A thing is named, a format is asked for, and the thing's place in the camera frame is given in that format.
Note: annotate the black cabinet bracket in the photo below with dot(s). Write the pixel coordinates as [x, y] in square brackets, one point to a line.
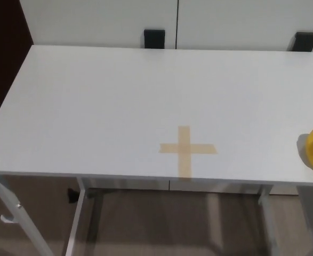
[304, 42]
[154, 38]

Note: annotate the white cabinet panel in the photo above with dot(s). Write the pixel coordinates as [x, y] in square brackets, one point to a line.
[97, 21]
[239, 21]

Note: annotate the white metal desk leg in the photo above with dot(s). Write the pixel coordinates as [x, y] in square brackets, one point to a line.
[268, 213]
[77, 213]
[12, 208]

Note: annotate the white hook on desk leg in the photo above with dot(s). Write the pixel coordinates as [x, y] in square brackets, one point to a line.
[8, 219]

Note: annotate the black desk foot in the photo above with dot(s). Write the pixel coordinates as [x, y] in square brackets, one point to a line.
[72, 196]

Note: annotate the dark brown door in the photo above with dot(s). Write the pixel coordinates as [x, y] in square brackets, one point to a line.
[4, 53]

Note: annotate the short beige tape strip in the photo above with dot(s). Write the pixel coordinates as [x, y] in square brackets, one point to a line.
[169, 148]

